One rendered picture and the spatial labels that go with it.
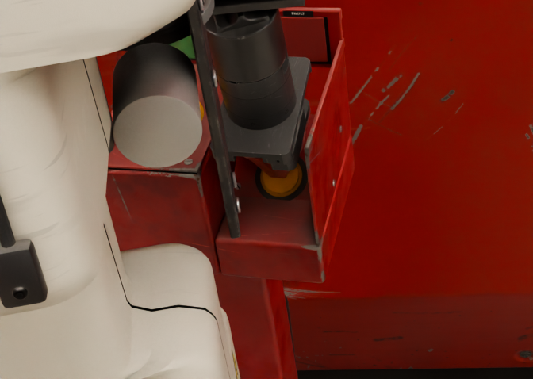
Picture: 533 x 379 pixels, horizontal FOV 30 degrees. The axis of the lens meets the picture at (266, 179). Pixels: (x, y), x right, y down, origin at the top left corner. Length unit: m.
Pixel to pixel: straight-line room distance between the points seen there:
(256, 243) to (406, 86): 0.34
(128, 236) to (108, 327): 0.42
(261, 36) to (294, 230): 0.20
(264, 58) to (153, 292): 0.25
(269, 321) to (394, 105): 0.29
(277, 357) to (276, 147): 0.32
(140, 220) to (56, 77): 0.51
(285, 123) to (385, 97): 0.35
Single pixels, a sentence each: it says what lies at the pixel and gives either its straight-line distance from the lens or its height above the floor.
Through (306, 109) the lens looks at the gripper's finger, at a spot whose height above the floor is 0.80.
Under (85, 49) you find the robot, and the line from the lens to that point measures 0.31.
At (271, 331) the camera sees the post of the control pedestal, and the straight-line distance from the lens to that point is 1.01.
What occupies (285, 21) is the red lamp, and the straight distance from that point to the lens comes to 0.88.
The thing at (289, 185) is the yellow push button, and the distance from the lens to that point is 0.88.
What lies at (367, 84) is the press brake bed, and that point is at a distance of 1.11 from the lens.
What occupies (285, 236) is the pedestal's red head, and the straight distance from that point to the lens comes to 0.84.
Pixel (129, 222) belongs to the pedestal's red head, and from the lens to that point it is 0.87.
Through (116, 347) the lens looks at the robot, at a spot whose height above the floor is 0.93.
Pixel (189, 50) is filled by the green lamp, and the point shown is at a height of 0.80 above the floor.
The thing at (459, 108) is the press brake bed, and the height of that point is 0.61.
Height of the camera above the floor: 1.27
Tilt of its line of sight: 39 degrees down
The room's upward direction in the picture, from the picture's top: 9 degrees counter-clockwise
